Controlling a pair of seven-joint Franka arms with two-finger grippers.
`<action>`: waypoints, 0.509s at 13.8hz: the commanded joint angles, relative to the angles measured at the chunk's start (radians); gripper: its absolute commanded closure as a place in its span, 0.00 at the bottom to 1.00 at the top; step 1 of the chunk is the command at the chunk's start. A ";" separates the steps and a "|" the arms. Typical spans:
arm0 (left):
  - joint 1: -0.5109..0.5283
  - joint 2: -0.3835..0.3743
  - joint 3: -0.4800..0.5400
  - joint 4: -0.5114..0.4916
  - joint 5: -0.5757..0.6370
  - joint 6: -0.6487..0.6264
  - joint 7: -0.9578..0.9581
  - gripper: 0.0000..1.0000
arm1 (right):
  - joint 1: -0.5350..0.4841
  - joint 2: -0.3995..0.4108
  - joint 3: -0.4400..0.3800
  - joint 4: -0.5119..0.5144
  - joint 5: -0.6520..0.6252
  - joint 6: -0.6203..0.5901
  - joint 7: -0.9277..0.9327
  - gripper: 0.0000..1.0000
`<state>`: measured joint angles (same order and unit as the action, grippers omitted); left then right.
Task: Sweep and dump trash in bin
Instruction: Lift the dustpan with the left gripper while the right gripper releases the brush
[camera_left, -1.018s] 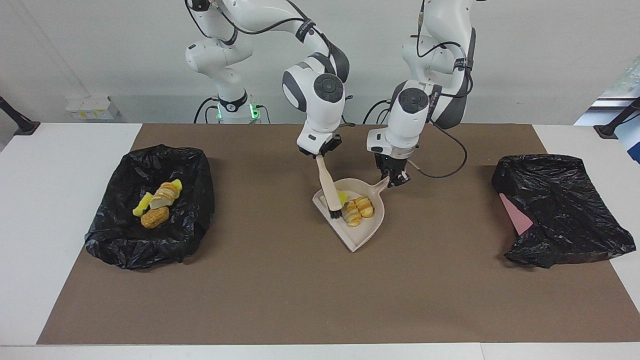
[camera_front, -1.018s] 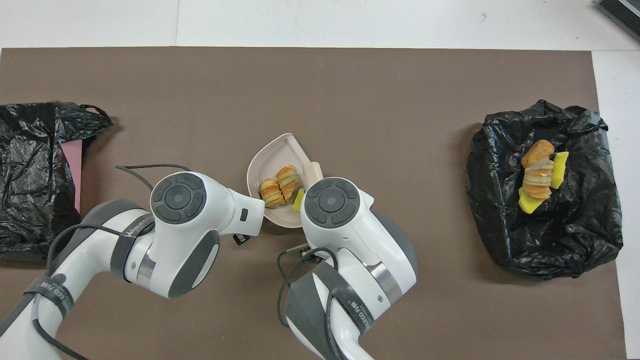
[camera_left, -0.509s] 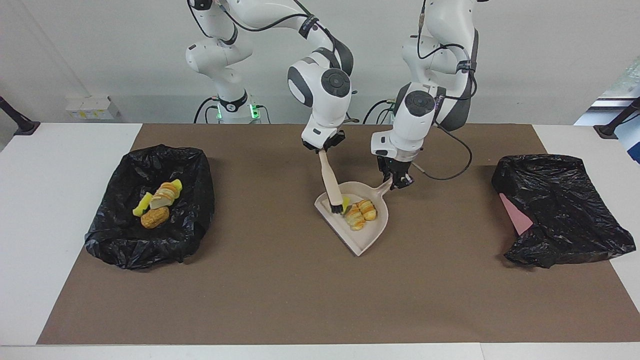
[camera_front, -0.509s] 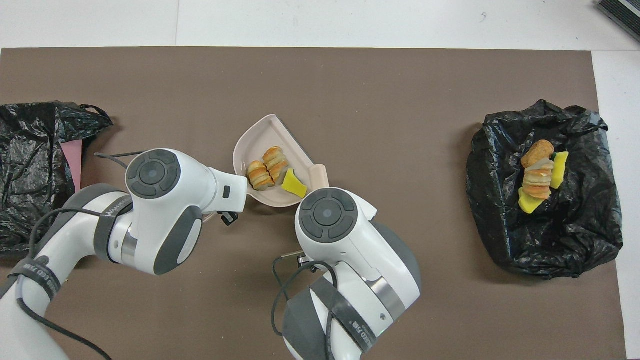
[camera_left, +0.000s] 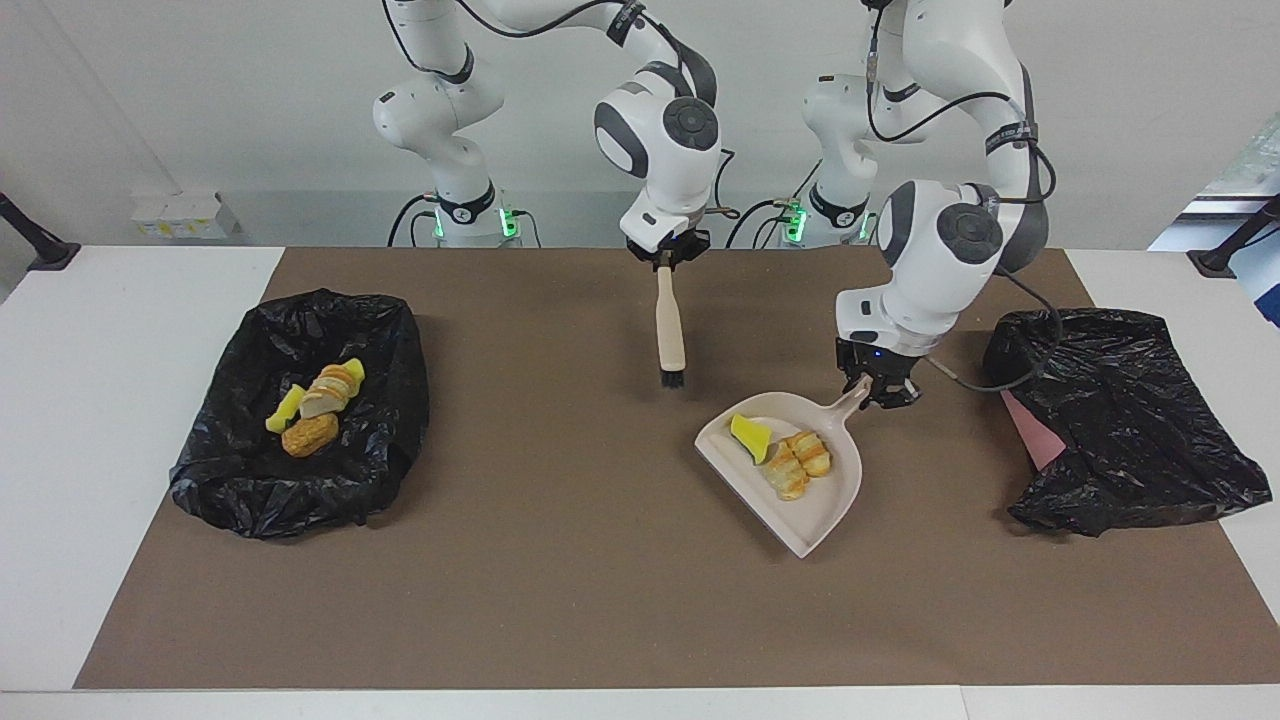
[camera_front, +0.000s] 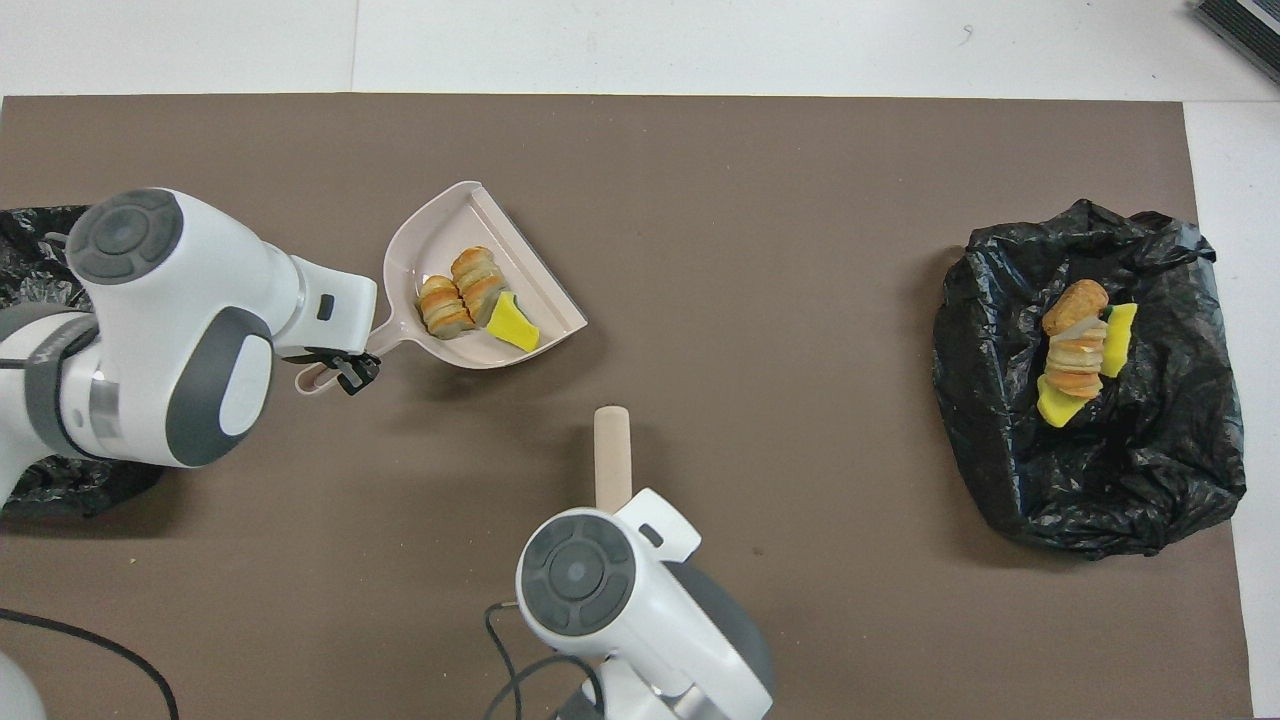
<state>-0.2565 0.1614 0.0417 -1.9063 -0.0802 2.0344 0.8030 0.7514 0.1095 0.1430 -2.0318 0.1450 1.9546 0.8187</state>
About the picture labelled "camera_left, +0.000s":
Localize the beige hand brush black bristles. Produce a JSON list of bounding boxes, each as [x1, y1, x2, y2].
[[655, 265, 687, 390]]

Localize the toy croissant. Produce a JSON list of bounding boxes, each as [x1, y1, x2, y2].
[[765, 445, 809, 502], [785, 430, 833, 478]]

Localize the beige plastic dustpan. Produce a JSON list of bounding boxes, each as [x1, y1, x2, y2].
[[694, 375, 873, 559]]

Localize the sandwich bread toy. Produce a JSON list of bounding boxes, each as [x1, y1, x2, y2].
[[299, 363, 359, 421]]

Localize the brown toy bread roll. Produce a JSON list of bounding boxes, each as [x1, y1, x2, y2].
[[281, 412, 341, 459]]

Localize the pink plastic bin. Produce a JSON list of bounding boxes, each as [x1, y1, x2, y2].
[[1000, 385, 1069, 473]]

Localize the black trash bag on pink bin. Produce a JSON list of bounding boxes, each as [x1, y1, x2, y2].
[[982, 307, 1274, 539]]

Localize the black trash bag lined bin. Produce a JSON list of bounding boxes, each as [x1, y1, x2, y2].
[[168, 288, 433, 541]]

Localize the large brown table mat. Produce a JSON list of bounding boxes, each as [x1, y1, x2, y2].
[[73, 247, 1280, 691]]

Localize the black left base cable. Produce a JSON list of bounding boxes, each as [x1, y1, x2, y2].
[[725, 197, 801, 248]]

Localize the black base cable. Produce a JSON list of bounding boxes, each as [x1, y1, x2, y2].
[[387, 194, 441, 248], [725, 197, 801, 248]]

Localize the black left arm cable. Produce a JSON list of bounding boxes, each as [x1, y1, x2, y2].
[[865, 0, 1064, 393]]

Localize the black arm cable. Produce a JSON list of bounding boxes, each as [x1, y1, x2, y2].
[[382, 0, 741, 251], [865, 0, 1064, 393]]

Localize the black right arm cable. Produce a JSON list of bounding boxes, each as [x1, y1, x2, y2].
[[382, 0, 741, 251]]

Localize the black right base cable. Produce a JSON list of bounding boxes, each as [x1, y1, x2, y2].
[[387, 194, 441, 248]]

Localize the black camera stand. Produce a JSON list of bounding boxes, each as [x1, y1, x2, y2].
[[0, 192, 82, 273], [1187, 195, 1280, 279]]

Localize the white wall power strip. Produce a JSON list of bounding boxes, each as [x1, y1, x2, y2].
[[131, 192, 241, 241]]

